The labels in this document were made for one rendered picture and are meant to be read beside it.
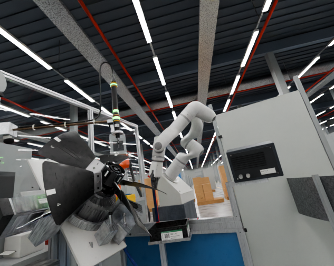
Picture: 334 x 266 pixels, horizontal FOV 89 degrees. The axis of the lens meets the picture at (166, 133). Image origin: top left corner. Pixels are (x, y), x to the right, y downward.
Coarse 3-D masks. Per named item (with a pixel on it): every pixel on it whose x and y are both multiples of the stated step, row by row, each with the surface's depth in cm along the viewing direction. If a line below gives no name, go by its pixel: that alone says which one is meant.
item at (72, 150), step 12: (72, 132) 97; (48, 144) 86; (60, 144) 88; (72, 144) 91; (84, 144) 94; (48, 156) 83; (60, 156) 85; (72, 156) 88; (84, 156) 90; (84, 168) 88
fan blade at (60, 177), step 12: (48, 168) 61; (60, 168) 65; (72, 168) 69; (48, 180) 59; (60, 180) 63; (72, 180) 67; (84, 180) 73; (60, 192) 61; (72, 192) 66; (84, 192) 72; (48, 204) 56; (72, 204) 65; (60, 216) 58
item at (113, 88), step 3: (111, 87) 115; (114, 87) 115; (114, 90) 114; (114, 93) 113; (114, 96) 113; (114, 99) 112; (117, 99) 114; (114, 102) 111; (117, 102) 112; (114, 105) 111; (117, 105) 112; (114, 114) 109; (117, 114) 109
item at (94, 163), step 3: (96, 159) 92; (93, 162) 91; (96, 162) 92; (99, 162) 92; (90, 165) 90; (93, 165) 90; (96, 165) 91; (99, 165) 91; (102, 165) 92; (87, 168) 89; (90, 168) 89; (96, 168) 90; (99, 168) 91; (93, 171) 89; (96, 171) 90; (99, 171) 90
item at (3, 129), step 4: (0, 124) 95; (4, 124) 95; (8, 124) 96; (12, 124) 98; (0, 128) 94; (4, 128) 94; (8, 128) 95; (12, 128) 98; (0, 132) 94; (4, 132) 94; (8, 132) 94; (12, 132) 97; (16, 132) 101; (0, 136) 96; (12, 136) 98; (16, 136) 100
